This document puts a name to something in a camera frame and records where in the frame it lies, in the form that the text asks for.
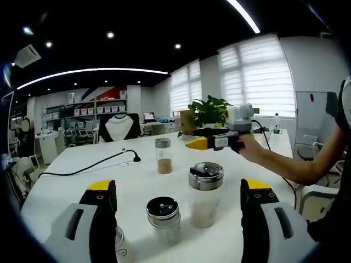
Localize tall seasoning bottle white powder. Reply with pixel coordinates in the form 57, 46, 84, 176
188, 162, 225, 229

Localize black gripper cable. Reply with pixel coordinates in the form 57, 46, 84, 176
251, 119, 299, 209

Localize whiteboard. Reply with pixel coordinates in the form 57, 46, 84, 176
295, 90, 340, 138

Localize straight ceiling light strip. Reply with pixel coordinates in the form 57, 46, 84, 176
225, 0, 261, 35

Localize wide window with blinds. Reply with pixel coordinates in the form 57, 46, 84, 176
217, 35, 296, 118

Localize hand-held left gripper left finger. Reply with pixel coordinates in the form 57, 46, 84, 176
43, 179, 118, 263

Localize narrow window with blinds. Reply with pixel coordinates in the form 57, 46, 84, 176
169, 59, 203, 116

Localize clear water bottle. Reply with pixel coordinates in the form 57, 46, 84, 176
272, 112, 281, 134

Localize person's right hand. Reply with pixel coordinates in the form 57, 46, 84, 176
238, 133, 264, 162

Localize green potted plant white pot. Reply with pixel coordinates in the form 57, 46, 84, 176
187, 94, 234, 130

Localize small glass seasoning bottle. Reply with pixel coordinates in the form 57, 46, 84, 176
115, 225, 135, 263
146, 196, 182, 246

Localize storage shelf with white bins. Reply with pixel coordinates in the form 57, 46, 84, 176
43, 90, 128, 122

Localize white office chair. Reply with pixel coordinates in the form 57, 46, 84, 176
297, 182, 341, 215

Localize round ceiling downlights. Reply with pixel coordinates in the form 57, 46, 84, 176
21, 25, 182, 85

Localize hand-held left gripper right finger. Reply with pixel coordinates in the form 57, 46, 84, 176
240, 177, 316, 263

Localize person's dark clothing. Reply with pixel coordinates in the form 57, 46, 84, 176
306, 75, 351, 243

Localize brown cardboard box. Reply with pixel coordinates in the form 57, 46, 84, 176
179, 109, 196, 136

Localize tall seasoning bottle brown powder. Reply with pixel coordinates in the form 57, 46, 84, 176
155, 138, 174, 175

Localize black and white shirt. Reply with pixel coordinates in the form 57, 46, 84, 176
98, 112, 142, 143

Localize curved ceiling light strip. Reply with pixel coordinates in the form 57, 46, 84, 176
16, 67, 169, 91

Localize black table cable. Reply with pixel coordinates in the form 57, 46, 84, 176
38, 148, 141, 178

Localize ceiling air conditioner unit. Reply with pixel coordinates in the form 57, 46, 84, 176
14, 44, 42, 69

